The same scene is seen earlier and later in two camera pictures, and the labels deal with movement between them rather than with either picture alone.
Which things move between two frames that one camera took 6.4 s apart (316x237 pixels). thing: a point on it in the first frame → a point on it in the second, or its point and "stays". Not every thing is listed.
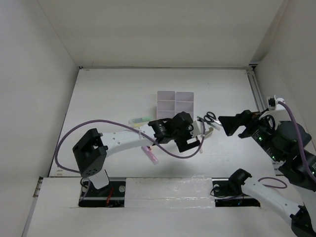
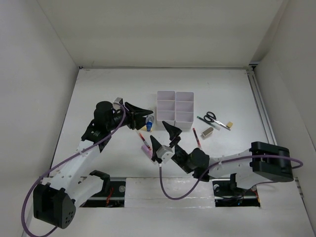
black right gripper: [247, 117] → [173, 132]
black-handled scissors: [210, 117] stays
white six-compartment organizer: [169, 103] stays
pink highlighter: [150, 154] stays
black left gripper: [182, 145] → [135, 116]
